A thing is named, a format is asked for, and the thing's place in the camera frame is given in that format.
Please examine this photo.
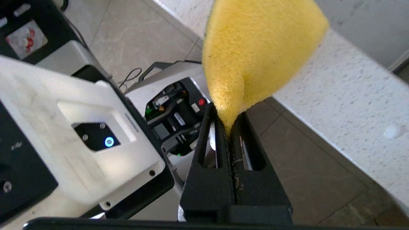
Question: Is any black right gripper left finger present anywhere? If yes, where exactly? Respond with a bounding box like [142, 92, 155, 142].
[180, 102, 235, 222]

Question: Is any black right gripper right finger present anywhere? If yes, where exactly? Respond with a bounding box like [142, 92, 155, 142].
[224, 112, 293, 224]

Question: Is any yellow green sponge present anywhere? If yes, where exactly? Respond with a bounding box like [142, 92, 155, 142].
[202, 0, 329, 138]

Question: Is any grey black robot base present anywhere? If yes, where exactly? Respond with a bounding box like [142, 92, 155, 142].
[125, 61, 213, 221]

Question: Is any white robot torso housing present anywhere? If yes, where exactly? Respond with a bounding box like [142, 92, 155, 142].
[0, 54, 174, 230]

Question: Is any black robot chassis panel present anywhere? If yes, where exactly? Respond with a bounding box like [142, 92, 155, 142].
[0, 0, 80, 64]

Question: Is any thin black floor cable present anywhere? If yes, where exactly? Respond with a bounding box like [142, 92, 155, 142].
[118, 67, 143, 90]

